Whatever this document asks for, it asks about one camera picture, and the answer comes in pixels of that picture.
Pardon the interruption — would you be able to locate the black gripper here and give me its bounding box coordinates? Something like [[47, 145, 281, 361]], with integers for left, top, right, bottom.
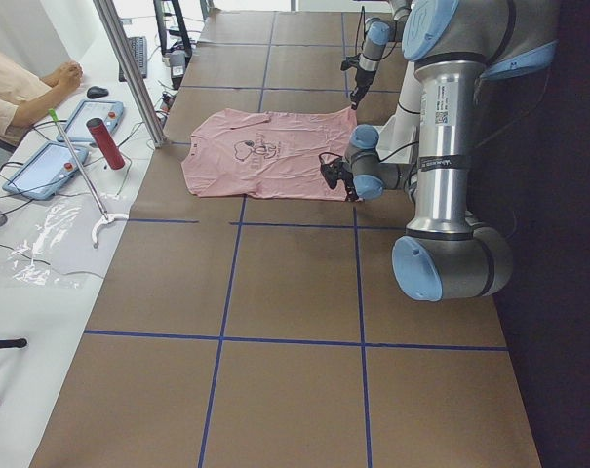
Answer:
[[340, 171, 362, 202], [349, 68, 375, 110]]

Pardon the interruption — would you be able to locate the pink snoopy t-shirt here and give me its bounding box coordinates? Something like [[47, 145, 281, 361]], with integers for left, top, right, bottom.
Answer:
[[181, 107, 357, 201]]

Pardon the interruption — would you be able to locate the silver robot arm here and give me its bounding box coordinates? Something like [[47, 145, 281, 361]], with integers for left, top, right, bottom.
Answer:
[[338, 1, 560, 301], [340, 1, 413, 110]]

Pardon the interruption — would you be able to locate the black box device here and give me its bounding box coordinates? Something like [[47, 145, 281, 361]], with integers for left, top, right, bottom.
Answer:
[[169, 50, 189, 90]]

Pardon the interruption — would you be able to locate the black keyboard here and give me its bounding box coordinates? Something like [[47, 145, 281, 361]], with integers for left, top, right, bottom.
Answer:
[[128, 36, 148, 78]]

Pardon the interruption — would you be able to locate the red thermos bottle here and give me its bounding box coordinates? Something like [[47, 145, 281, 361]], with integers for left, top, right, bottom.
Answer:
[[86, 117, 125, 170]]

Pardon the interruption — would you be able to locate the metal reacher grabber tool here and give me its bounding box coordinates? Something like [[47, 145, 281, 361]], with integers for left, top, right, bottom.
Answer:
[[48, 108, 129, 249]]

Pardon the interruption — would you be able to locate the far blue teach pendant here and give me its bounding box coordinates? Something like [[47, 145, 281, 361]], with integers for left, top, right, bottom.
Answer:
[[56, 98, 128, 144]]

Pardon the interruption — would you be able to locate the blue teach pendant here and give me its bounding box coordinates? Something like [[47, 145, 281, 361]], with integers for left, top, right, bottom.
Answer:
[[2, 141, 78, 200], [56, 98, 128, 144]]

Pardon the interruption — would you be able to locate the black computer mouse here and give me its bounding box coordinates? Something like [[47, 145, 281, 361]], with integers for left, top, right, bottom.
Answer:
[[86, 86, 109, 99]]

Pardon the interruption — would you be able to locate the clear plastic bag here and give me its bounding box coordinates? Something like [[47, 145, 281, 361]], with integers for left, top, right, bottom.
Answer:
[[1, 195, 127, 289]]

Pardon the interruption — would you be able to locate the near blue teach pendant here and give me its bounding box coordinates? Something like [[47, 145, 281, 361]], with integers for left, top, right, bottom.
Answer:
[[2, 141, 78, 200]]

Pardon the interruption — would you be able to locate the seated person beige shirt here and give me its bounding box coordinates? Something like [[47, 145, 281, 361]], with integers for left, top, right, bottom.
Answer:
[[0, 52, 83, 147]]

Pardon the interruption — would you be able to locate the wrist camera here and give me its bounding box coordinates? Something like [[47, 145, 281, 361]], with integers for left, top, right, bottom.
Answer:
[[340, 54, 360, 72], [320, 159, 343, 190]]

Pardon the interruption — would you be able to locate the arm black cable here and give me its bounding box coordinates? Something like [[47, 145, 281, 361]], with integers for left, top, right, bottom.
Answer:
[[318, 140, 420, 170], [355, 4, 369, 59]]

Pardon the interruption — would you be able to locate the white pedestal column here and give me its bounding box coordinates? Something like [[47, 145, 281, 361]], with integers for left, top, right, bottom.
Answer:
[[376, 61, 422, 163]]

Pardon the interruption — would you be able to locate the aluminium frame post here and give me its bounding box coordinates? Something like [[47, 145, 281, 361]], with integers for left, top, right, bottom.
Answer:
[[93, 0, 168, 148]]

